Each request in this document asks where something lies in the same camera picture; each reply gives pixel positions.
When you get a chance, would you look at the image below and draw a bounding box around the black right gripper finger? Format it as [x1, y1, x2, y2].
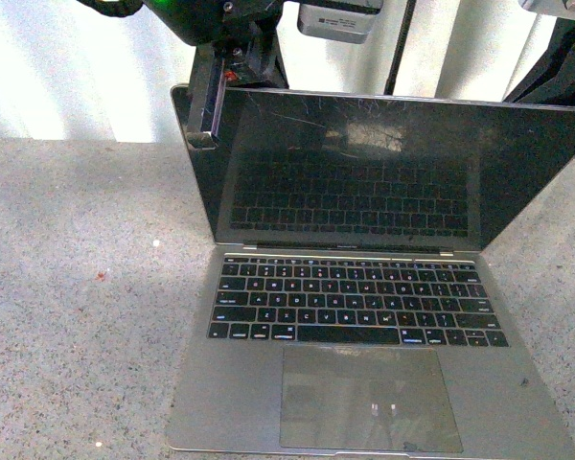
[186, 45, 225, 150]

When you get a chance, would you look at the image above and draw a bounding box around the grey laptop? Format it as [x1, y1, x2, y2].
[167, 88, 575, 459]

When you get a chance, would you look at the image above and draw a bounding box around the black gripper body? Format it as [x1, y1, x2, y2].
[82, 0, 288, 89]

